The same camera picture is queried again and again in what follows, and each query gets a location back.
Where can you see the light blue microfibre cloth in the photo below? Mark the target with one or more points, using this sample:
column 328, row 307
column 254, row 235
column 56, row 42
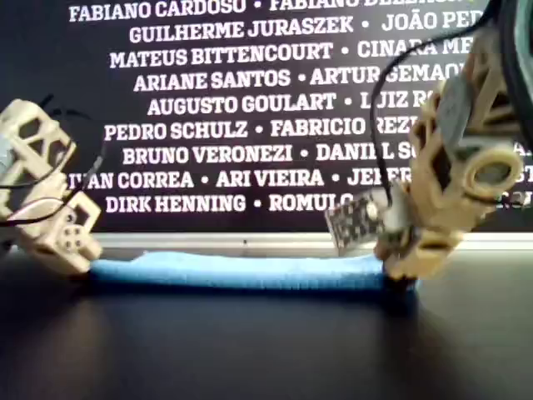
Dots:
column 250, row 271

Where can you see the aluminium rail strip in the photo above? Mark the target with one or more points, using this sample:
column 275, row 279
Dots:
column 208, row 241

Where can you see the black banner with white names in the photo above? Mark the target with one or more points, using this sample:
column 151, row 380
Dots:
column 250, row 216

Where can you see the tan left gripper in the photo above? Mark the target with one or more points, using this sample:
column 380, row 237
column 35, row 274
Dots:
column 46, row 229

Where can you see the tan left robot arm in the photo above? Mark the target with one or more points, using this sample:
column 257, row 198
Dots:
column 16, row 110

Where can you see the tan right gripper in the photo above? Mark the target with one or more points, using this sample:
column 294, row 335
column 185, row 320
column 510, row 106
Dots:
column 441, row 221

